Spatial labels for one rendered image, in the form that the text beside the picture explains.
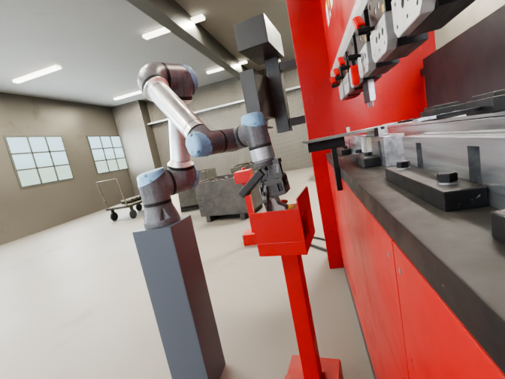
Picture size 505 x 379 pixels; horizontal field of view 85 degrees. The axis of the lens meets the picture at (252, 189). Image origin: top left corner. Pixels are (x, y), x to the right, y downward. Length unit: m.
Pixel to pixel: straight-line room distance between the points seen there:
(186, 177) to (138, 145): 9.80
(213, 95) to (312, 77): 8.26
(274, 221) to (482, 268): 0.64
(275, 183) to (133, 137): 10.38
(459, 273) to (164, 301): 1.13
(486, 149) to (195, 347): 1.20
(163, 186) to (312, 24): 1.49
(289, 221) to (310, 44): 1.48
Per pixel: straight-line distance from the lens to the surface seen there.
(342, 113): 2.04
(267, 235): 0.89
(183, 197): 5.70
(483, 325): 0.28
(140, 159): 11.01
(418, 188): 0.55
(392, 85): 2.12
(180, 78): 1.16
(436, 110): 1.19
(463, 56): 1.72
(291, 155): 9.49
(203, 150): 0.83
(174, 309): 1.29
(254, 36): 2.33
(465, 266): 0.32
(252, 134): 0.85
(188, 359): 1.41
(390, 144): 0.96
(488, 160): 0.48
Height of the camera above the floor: 1.01
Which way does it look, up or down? 8 degrees down
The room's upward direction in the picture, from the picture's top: 11 degrees counter-clockwise
